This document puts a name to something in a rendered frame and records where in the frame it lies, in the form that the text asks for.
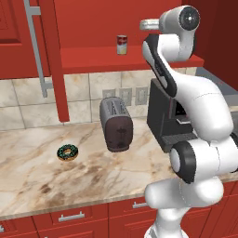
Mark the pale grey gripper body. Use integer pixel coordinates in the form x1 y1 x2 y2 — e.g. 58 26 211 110
139 19 162 32

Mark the tall red cabinet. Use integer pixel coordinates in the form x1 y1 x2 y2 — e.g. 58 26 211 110
181 0 238 92

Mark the open red cabinet door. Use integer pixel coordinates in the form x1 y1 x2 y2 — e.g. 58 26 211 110
38 0 71 124

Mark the closed red cabinet door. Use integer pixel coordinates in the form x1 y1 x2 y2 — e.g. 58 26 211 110
0 0 52 81

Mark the red base cabinet door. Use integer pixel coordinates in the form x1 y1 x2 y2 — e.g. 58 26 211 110
108 209 160 238
181 180 238 238
36 218 110 238

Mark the red and white can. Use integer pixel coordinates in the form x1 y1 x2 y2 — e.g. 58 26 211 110
116 34 128 56

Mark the black coffee machine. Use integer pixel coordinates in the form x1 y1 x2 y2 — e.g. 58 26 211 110
146 77 200 153

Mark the grey and black toaster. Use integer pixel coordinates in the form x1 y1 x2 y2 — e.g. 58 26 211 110
99 96 134 153

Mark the green frosted donut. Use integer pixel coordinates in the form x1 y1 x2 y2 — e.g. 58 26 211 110
56 143 80 163

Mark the red drawer front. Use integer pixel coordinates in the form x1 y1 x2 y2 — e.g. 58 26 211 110
32 203 110 232
0 216 39 238
108 196 158 218

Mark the open red wall cabinet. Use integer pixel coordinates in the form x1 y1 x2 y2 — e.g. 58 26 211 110
53 0 205 75

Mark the grey wall outlet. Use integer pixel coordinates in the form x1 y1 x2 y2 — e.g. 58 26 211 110
101 88 117 100
135 86 150 106
118 87 133 107

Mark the long grey door handle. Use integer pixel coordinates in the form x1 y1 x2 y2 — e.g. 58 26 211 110
23 0 54 99

